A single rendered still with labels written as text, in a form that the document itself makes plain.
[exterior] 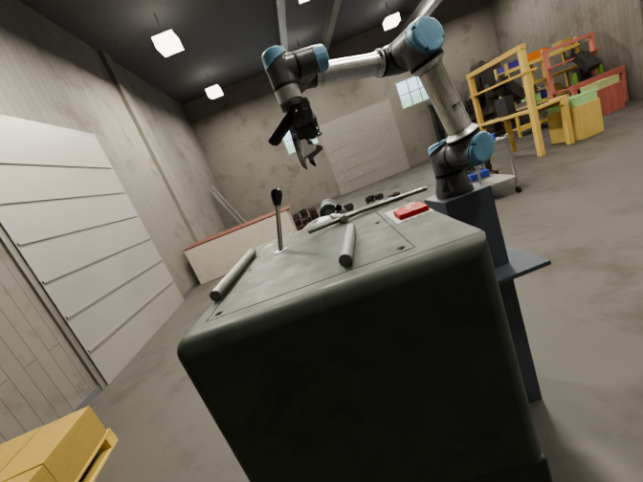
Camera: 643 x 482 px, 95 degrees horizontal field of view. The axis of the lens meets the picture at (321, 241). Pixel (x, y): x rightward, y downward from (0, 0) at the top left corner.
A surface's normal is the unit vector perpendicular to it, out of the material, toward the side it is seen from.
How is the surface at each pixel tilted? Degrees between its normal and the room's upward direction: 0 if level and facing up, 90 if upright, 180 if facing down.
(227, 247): 90
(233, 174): 90
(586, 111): 90
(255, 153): 90
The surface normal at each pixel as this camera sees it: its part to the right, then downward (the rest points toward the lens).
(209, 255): 0.09, 0.21
